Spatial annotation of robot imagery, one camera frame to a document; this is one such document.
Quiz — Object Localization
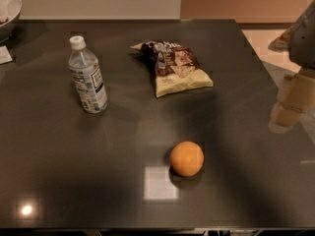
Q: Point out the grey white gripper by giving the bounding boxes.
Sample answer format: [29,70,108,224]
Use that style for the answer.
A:
[268,0,315,134]

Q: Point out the clear plastic water bottle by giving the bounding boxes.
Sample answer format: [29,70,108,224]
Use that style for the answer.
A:
[68,35,107,114]

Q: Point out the brown and cream chip bag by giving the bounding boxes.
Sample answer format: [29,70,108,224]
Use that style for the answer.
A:
[131,40,214,97]

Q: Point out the orange fruit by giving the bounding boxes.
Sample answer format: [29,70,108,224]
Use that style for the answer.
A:
[169,142,204,177]

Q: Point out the white paper card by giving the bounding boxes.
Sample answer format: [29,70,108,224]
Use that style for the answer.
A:
[0,46,13,64]

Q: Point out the grey metal bowl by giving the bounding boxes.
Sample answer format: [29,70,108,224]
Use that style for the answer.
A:
[0,0,23,42]

